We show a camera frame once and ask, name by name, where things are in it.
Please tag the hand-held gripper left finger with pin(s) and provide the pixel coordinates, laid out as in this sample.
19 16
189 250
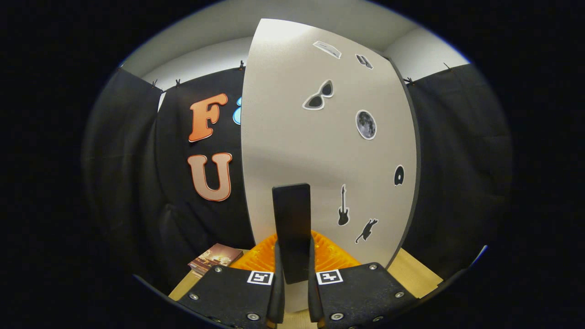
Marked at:
279 301

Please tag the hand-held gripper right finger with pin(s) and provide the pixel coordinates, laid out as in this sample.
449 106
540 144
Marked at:
313 301

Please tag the beige shoe cabinet door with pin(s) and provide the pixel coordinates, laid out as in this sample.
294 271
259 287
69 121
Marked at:
292 137

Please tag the brown cover book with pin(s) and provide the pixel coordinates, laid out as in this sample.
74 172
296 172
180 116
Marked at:
215 256

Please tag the black backdrop cloth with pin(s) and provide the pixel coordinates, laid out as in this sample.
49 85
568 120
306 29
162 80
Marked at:
128 183

